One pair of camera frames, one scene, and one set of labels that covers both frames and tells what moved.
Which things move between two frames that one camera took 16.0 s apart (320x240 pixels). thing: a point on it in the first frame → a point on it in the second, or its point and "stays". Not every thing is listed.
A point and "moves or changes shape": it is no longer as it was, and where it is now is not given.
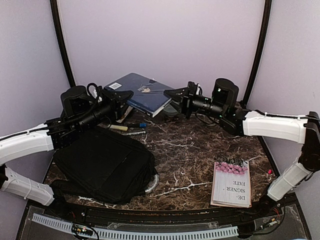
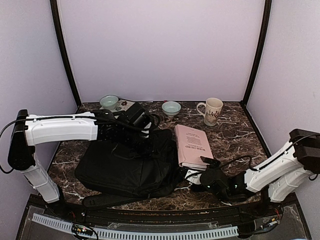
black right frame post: [267, 16] stays
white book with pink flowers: [231, 184] → [191, 144]
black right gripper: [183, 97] → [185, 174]
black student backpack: [104, 166] moves or changes shape
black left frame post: [54, 7] stays
